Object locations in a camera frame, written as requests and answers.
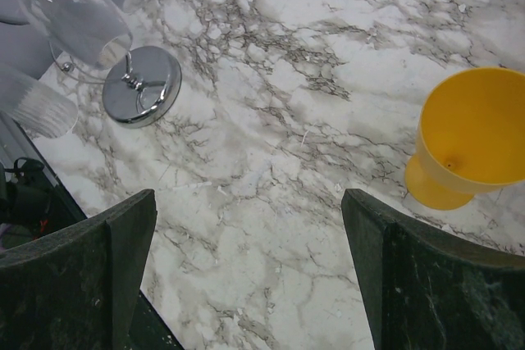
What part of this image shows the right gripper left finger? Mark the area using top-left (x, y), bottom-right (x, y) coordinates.
top-left (1, 189), bottom-right (157, 349)

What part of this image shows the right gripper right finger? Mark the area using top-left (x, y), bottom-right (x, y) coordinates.
top-left (341, 189), bottom-right (524, 349)

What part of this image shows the yellow plastic wine glass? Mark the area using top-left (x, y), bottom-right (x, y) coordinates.
top-left (404, 67), bottom-right (524, 210)

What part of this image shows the chrome wine glass rack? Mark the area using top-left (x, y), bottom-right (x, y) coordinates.
top-left (48, 44), bottom-right (183, 129)

